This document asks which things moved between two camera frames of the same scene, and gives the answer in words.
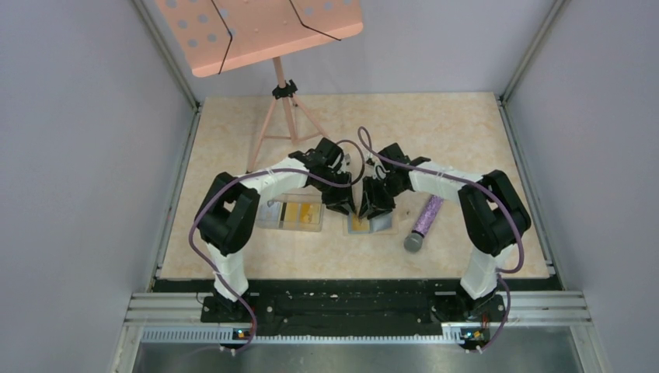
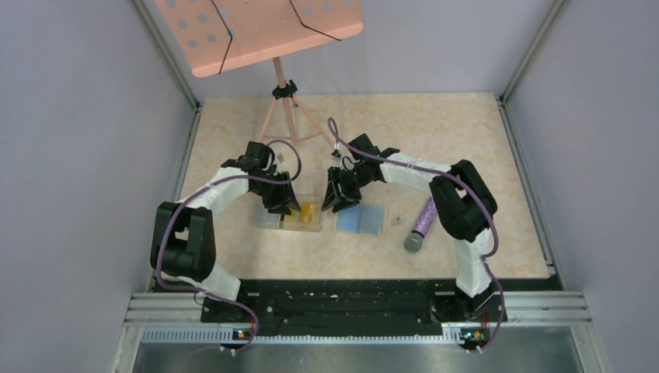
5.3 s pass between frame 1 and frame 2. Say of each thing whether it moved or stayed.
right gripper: moved
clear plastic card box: stayed
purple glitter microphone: stayed
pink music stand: stayed
